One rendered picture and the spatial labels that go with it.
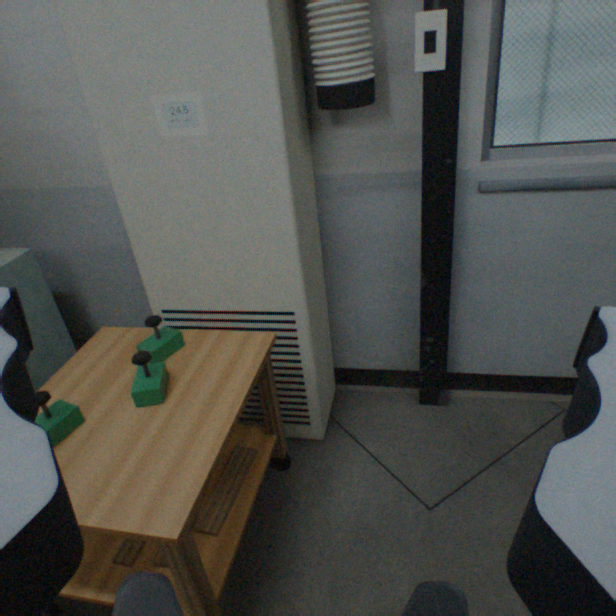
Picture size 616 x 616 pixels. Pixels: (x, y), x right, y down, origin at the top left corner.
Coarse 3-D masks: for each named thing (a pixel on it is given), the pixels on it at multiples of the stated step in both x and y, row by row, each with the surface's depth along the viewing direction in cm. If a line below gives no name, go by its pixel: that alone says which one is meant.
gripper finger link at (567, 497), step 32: (608, 320) 10; (576, 352) 12; (608, 352) 9; (608, 384) 8; (576, 416) 9; (608, 416) 8; (576, 448) 7; (608, 448) 7; (544, 480) 6; (576, 480) 7; (608, 480) 7; (544, 512) 6; (576, 512) 6; (608, 512) 6; (512, 544) 7; (544, 544) 6; (576, 544) 6; (608, 544) 6; (512, 576) 7; (544, 576) 6; (576, 576) 6; (608, 576) 5; (544, 608) 6; (576, 608) 6; (608, 608) 5
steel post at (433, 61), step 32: (448, 0) 116; (416, 32) 118; (448, 32) 119; (416, 64) 122; (448, 64) 123; (448, 96) 127; (448, 128) 131; (448, 160) 135; (448, 192) 140; (448, 224) 144; (448, 256) 150; (448, 288) 155; (448, 320) 162
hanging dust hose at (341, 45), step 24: (312, 0) 114; (336, 0) 111; (360, 0) 113; (312, 24) 117; (336, 24) 114; (360, 24) 115; (312, 48) 121; (336, 48) 117; (360, 48) 117; (336, 72) 119; (360, 72) 119; (336, 96) 122; (360, 96) 122
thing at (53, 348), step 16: (0, 256) 167; (16, 256) 165; (32, 256) 171; (0, 272) 159; (16, 272) 165; (32, 272) 171; (16, 288) 165; (32, 288) 171; (48, 288) 178; (32, 304) 172; (48, 304) 179; (32, 320) 172; (48, 320) 179; (32, 336) 172; (48, 336) 179; (64, 336) 187; (32, 352) 172; (48, 352) 179; (64, 352) 187; (32, 368) 172; (48, 368) 180; (32, 384) 173
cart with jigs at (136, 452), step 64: (64, 384) 129; (128, 384) 126; (192, 384) 123; (256, 384) 144; (64, 448) 109; (128, 448) 107; (192, 448) 105; (256, 448) 147; (128, 512) 92; (192, 512) 92; (192, 576) 97
